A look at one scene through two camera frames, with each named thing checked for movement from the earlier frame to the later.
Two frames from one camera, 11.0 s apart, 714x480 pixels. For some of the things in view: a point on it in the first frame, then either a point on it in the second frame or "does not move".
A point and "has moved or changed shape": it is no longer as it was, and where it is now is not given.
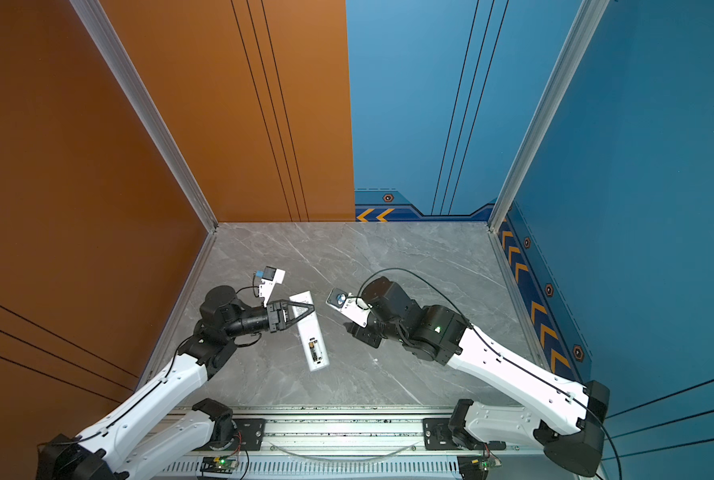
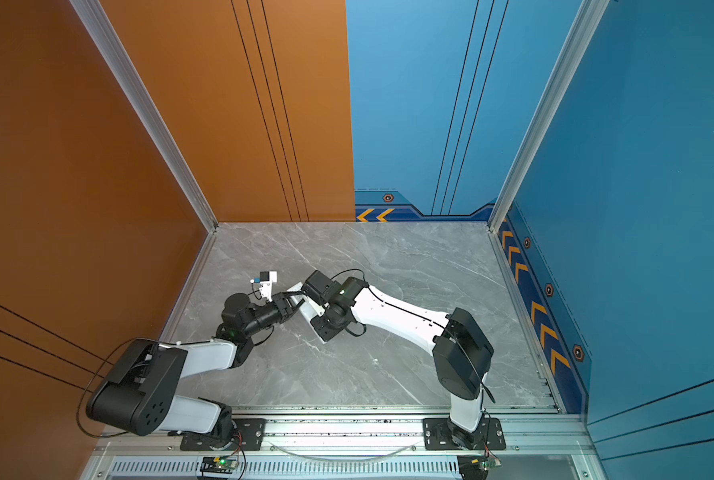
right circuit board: (476, 467) does not move
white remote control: (310, 332) has moved or changed shape
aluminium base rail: (338, 436) does not move
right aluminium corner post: (568, 61) does not move
